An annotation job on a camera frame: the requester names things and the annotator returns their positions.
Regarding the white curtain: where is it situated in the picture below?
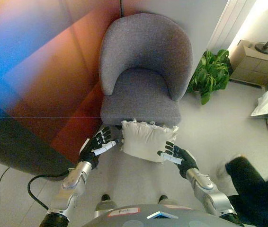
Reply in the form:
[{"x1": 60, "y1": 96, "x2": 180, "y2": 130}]
[{"x1": 206, "y1": 0, "x2": 258, "y2": 52}]

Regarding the grey robot torso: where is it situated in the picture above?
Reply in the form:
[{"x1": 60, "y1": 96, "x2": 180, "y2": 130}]
[{"x1": 81, "y1": 204, "x2": 243, "y2": 227}]

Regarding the beige nightstand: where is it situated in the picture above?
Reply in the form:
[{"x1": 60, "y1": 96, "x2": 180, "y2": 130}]
[{"x1": 228, "y1": 39, "x2": 268, "y2": 86}]

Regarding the thick black left wrist cable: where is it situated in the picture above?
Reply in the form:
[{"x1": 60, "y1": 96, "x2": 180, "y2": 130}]
[{"x1": 27, "y1": 170, "x2": 71, "y2": 211}]

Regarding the blue white torso emblem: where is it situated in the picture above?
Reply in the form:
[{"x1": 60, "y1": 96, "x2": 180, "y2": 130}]
[{"x1": 146, "y1": 211, "x2": 179, "y2": 219}]

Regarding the silver right robot leg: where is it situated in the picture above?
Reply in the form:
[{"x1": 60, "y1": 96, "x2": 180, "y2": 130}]
[{"x1": 159, "y1": 200, "x2": 193, "y2": 210}]

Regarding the silver robot leg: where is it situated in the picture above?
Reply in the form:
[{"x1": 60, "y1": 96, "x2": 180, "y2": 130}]
[
  {"x1": 95, "y1": 200, "x2": 117, "y2": 211},
  {"x1": 159, "y1": 200, "x2": 193, "y2": 210}
]

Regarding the silver left robot leg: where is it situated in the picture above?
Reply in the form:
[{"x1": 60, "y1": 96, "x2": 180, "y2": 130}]
[{"x1": 95, "y1": 200, "x2": 117, "y2": 211}]

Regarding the grey fabric armchair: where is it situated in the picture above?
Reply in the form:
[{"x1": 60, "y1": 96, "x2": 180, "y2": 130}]
[{"x1": 98, "y1": 13, "x2": 193, "y2": 126}]

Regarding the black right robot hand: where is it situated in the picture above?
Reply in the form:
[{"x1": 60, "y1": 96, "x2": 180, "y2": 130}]
[{"x1": 157, "y1": 141, "x2": 199, "y2": 179}]

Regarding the white fringed pillow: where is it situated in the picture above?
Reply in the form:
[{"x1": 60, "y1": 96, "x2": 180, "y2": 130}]
[{"x1": 118, "y1": 118, "x2": 179, "y2": 164}]

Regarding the red bordered torso label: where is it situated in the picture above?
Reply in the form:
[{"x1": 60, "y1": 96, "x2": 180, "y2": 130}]
[{"x1": 107, "y1": 207, "x2": 141, "y2": 217}]

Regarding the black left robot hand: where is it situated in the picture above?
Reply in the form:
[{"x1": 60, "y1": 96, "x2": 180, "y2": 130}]
[{"x1": 79, "y1": 126, "x2": 123, "y2": 169}]

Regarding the large dark red furniture block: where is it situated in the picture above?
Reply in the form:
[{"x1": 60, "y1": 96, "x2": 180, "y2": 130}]
[{"x1": 0, "y1": 0, "x2": 125, "y2": 182}]

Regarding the green potted plant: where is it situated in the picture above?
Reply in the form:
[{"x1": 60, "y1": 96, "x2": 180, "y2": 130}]
[{"x1": 187, "y1": 49, "x2": 231, "y2": 106}]

